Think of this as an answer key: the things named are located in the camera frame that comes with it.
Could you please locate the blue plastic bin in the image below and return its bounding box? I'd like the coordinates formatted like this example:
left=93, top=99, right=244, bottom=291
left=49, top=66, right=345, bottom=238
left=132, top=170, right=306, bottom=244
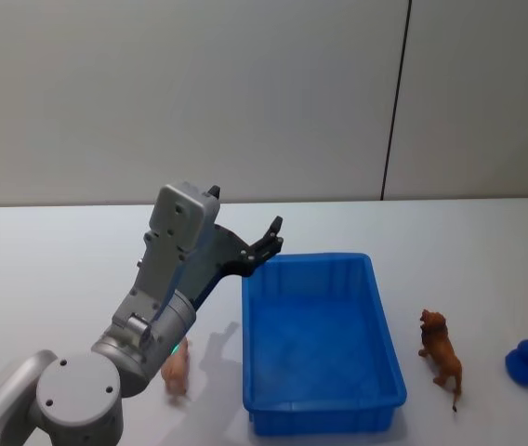
left=240, top=252, right=409, bottom=438

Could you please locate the blue duck toy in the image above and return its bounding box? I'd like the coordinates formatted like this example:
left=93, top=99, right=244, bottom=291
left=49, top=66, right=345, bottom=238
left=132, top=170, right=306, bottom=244
left=504, top=338, right=528, bottom=387

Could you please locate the pink pig toy figure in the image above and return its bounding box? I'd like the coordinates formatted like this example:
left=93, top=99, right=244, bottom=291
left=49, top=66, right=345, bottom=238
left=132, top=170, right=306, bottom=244
left=159, top=337, right=193, bottom=402

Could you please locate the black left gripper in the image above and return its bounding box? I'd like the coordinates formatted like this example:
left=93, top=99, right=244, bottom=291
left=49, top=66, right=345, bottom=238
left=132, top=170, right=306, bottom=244
left=178, top=184, right=285, bottom=312

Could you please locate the brown lion toy figure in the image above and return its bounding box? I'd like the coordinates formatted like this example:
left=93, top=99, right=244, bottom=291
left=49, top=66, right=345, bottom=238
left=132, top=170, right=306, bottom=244
left=416, top=308, right=465, bottom=414

